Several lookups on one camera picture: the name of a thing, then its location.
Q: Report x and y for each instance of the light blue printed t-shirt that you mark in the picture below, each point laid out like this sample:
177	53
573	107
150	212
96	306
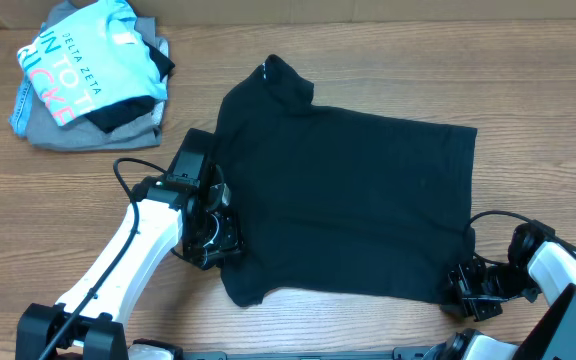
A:
91	59

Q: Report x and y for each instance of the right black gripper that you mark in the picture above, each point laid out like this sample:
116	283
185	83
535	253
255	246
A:
473	307

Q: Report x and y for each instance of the black t-shirt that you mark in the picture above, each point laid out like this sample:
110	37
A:
340	201

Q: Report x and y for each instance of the grey folded garment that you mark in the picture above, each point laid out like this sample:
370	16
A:
83	135

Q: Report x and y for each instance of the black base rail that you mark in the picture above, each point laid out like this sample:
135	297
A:
398	353

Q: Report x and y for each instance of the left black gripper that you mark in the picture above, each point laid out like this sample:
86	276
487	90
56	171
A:
231	241

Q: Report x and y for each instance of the blue denim garment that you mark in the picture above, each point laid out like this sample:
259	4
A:
20	116

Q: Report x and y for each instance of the black folded garment in pile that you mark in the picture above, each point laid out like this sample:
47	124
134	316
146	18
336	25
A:
110	117

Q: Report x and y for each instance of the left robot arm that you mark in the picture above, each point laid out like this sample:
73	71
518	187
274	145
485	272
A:
184	211

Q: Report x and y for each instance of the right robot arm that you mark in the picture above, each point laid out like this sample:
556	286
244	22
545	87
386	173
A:
538	264

